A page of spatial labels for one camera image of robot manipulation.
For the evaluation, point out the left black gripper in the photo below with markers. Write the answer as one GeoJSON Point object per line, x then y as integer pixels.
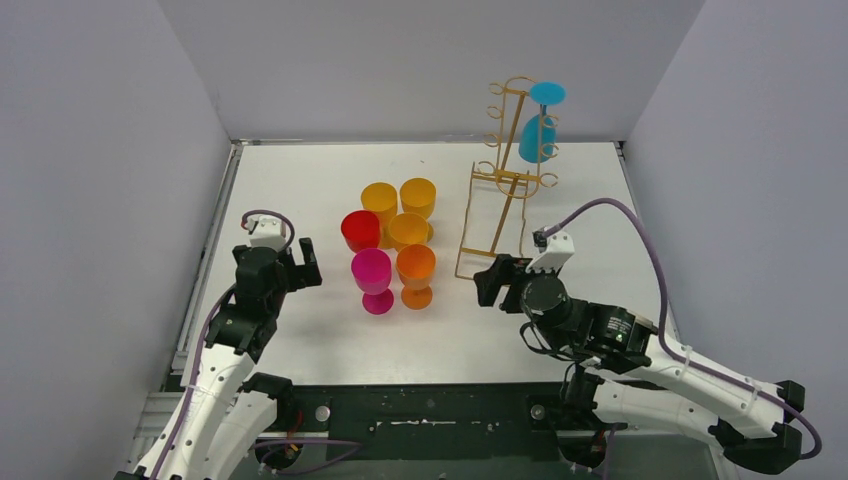
{"type": "Point", "coordinates": [295, 270]}

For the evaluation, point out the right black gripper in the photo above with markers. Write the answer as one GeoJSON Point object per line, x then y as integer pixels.
{"type": "Point", "coordinates": [505, 269]}

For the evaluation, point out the pink plastic wine glass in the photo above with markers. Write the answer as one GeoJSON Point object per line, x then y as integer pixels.
{"type": "Point", "coordinates": [372, 272]}

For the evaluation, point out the red plastic wine glass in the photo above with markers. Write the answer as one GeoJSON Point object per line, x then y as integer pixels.
{"type": "Point", "coordinates": [361, 230]}

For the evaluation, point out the orange plastic wine glass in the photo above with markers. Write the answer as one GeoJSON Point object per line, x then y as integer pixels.
{"type": "Point", "coordinates": [415, 265]}

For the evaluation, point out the yellow wine glass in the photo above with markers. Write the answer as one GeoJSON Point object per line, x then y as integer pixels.
{"type": "Point", "coordinates": [381, 199]}
{"type": "Point", "coordinates": [418, 195]}
{"type": "Point", "coordinates": [407, 229]}

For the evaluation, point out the yellow wine glass front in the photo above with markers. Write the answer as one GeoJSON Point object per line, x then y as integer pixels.
{"type": "Point", "coordinates": [381, 199]}

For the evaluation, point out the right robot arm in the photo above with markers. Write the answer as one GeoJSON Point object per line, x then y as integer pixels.
{"type": "Point", "coordinates": [630, 372]}

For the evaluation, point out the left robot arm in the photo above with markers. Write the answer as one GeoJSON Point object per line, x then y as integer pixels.
{"type": "Point", "coordinates": [226, 403]}

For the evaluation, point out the blue plastic wine glass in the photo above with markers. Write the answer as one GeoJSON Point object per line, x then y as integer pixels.
{"type": "Point", "coordinates": [539, 135]}

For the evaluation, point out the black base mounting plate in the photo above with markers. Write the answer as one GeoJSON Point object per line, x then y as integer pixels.
{"type": "Point", "coordinates": [447, 422]}

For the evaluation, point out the gold wire glass rack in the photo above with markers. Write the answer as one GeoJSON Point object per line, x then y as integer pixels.
{"type": "Point", "coordinates": [514, 178]}

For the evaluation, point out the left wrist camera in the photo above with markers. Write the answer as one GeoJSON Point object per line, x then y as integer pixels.
{"type": "Point", "coordinates": [266, 231]}

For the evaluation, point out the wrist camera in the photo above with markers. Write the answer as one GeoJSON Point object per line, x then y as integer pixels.
{"type": "Point", "coordinates": [266, 231]}
{"type": "Point", "coordinates": [555, 247]}

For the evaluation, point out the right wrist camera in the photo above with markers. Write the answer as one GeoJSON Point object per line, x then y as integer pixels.
{"type": "Point", "coordinates": [555, 247]}

